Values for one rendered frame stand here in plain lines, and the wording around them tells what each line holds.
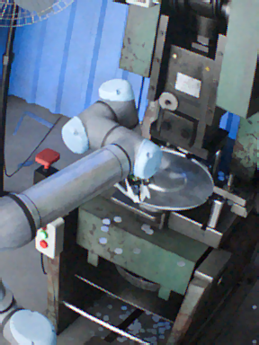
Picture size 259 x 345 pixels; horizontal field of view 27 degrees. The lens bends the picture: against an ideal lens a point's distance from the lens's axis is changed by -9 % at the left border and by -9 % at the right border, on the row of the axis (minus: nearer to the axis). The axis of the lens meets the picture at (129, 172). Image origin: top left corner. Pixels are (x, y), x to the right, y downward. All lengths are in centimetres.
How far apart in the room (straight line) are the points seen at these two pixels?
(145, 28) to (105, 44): 164
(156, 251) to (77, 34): 186
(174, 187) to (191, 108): 22
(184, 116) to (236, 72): 25
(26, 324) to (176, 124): 71
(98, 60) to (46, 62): 40
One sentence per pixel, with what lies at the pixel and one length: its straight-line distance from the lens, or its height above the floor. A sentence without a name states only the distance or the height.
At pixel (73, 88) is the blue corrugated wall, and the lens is 336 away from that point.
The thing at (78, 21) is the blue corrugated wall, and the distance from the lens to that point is 321.
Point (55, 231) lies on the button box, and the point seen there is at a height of 61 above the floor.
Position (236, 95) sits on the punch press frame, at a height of 112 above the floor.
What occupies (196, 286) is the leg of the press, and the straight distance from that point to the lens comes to 155.
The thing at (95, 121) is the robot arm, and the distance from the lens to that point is 124.
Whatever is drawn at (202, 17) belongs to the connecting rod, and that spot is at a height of 129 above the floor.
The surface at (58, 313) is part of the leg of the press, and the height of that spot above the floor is 16.
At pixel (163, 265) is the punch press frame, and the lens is 165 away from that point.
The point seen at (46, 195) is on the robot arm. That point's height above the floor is 107.
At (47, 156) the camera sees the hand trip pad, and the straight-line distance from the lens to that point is 170.
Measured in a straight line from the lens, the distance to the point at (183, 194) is 159.
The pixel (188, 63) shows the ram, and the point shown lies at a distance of 152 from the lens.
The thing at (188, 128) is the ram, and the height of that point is 95.
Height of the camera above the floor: 168
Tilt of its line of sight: 33 degrees down
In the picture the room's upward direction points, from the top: 10 degrees clockwise
